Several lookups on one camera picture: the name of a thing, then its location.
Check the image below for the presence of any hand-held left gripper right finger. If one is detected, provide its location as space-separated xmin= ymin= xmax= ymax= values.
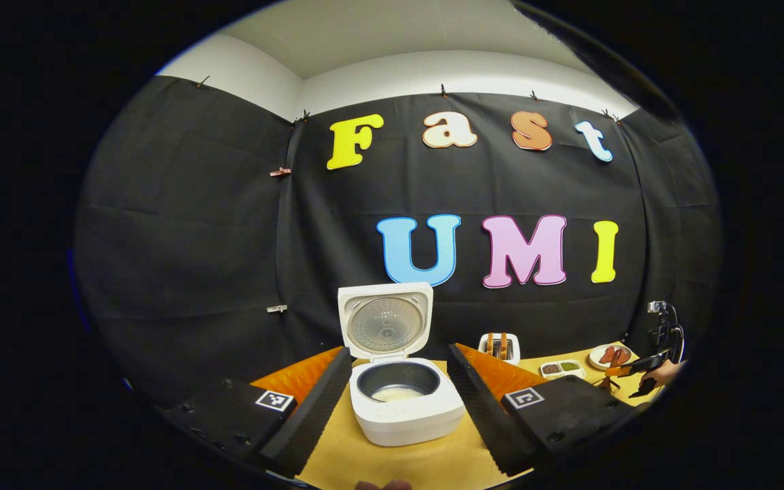
xmin=446 ymin=344 xmax=641 ymax=477

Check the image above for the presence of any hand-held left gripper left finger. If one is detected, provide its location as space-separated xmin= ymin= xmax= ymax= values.
xmin=164 ymin=347 xmax=353 ymax=477

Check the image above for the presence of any white rice cooker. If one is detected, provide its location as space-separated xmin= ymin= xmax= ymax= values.
xmin=338 ymin=282 xmax=466 ymax=447

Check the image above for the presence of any white rice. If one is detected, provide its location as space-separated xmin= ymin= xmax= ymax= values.
xmin=372 ymin=386 xmax=425 ymax=402

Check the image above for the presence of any white round plate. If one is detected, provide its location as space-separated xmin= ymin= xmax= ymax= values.
xmin=589 ymin=344 xmax=634 ymax=370

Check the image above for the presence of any white toaster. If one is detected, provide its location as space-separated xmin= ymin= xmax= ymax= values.
xmin=478 ymin=332 xmax=521 ymax=365

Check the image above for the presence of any white divided grain dish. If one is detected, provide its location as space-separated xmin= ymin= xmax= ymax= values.
xmin=540 ymin=359 xmax=587 ymax=380

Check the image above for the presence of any black backdrop cloth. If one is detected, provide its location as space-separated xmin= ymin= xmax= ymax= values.
xmin=73 ymin=75 xmax=725 ymax=409

